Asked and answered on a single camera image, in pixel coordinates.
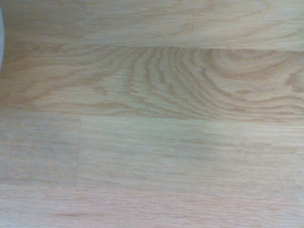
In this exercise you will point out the translucent white plastic bowl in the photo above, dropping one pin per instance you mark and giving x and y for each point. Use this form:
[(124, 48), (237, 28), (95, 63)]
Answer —
[(1, 35)]

